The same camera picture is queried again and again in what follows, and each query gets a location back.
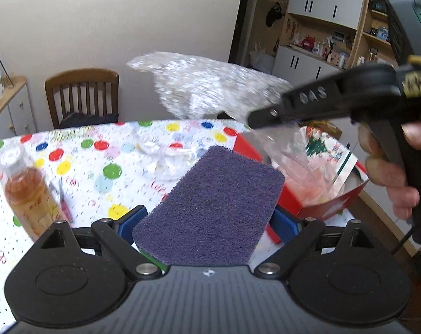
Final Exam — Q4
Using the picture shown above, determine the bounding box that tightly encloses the person's right hand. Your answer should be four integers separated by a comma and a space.
359, 121, 421, 220

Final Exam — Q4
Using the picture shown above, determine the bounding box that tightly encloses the white wall cabinet unit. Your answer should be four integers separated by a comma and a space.
237, 0, 397, 85

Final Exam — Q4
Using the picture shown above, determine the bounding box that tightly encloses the amber liquid plastic bottle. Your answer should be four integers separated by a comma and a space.
0, 146, 68, 240

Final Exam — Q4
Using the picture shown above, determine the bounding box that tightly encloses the brown wooden chair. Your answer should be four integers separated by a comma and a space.
45, 68, 120, 129

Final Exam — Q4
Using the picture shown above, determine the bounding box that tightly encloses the green purple scrub sponge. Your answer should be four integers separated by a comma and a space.
133, 146, 284, 266

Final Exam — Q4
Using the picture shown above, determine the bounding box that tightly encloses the white drawer sideboard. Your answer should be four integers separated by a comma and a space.
0, 76, 36, 140

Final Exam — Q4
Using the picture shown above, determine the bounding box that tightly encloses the black hanging bag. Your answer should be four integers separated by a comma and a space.
265, 2, 284, 28

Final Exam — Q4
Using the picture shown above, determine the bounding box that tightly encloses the pink mesh bath pouf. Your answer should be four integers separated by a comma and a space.
279, 157, 336, 206

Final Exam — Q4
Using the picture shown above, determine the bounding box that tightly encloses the green strap printed pouch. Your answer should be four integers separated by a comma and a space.
300, 126, 358, 183

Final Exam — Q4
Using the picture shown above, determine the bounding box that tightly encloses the polka dot tablecloth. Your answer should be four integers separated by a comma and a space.
0, 120, 263, 333

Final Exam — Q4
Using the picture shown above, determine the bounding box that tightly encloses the red white cardboard box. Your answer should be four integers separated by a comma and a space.
232, 132, 370, 244

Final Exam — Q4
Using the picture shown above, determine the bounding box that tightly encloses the clear bubble wrap sheet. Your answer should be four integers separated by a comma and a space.
128, 51, 310, 170

